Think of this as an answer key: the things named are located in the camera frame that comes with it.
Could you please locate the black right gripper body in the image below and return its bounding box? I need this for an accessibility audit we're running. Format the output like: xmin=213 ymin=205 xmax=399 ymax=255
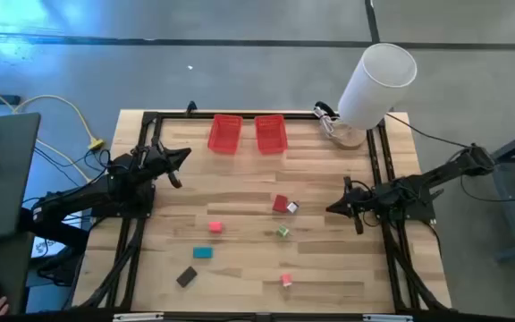
xmin=342 ymin=175 xmax=377 ymax=236

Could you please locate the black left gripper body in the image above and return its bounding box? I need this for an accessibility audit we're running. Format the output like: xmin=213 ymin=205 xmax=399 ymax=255
xmin=139 ymin=136 xmax=185 ymax=190

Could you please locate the red plastic mesh basket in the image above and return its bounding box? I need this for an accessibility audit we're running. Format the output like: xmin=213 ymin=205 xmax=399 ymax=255
xmin=253 ymin=114 xmax=289 ymax=156
xmin=207 ymin=114 xmax=244 ymax=157

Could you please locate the dark red power adapter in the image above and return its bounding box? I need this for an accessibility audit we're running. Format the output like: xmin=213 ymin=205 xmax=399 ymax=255
xmin=271 ymin=193 xmax=290 ymax=214

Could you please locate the black plastic box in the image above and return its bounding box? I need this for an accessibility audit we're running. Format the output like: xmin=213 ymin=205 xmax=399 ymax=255
xmin=175 ymin=266 xmax=198 ymax=288

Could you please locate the crumpled clear plastic bag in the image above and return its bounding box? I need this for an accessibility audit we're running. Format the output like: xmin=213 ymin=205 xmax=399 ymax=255
xmin=313 ymin=101 xmax=343 ymax=140

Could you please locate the white shade wooden table lamp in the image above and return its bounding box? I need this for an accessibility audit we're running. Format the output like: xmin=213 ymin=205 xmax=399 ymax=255
xmin=328 ymin=42 xmax=418 ymax=151

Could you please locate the white paper sheet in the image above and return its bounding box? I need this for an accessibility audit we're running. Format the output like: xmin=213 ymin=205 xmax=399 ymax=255
xmin=31 ymin=214 xmax=84 ymax=259

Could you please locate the dark grey desk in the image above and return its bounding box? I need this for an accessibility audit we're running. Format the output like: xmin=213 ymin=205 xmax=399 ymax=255
xmin=0 ymin=112 xmax=42 ymax=242

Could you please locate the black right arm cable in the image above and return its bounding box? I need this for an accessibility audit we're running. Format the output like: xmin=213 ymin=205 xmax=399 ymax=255
xmin=384 ymin=112 xmax=473 ymax=149

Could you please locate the silver frame bracket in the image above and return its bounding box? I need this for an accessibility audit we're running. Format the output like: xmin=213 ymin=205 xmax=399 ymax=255
xmin=363 ymin=314 xmax=414 ymax=322
xmin=113 ymin=312 xmax=165 ymax=322

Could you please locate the yellow floor cable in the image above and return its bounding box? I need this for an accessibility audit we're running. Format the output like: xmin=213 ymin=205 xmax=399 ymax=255
xmin=0 ymin=76 xmax=98 ymax=182

